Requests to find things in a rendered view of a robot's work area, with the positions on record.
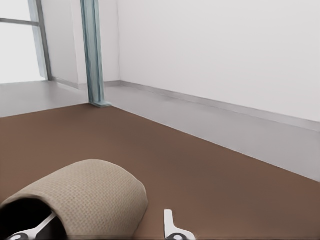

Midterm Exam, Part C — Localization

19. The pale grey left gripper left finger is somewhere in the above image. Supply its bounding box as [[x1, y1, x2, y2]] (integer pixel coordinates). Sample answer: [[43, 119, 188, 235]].
[[6, 212, 57, 240]]

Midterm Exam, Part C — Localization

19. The silver frame crossbar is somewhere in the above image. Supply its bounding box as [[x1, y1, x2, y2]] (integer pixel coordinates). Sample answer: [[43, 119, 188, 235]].
[[0, 17, 41, 27]]

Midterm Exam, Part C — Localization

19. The silver frame post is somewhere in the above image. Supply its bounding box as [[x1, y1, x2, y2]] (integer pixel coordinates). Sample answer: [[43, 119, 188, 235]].
[[79, 0, 112, 108], [27, 0, 54, 82]]

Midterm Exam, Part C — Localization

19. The beige woven slipper shoe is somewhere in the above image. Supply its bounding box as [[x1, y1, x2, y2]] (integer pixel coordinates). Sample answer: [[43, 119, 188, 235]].
[[0, 158, 149, 240]]

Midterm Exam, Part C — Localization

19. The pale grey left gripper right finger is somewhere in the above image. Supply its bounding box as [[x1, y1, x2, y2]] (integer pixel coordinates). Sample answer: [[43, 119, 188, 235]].
[[163, 209, 195, 240]]

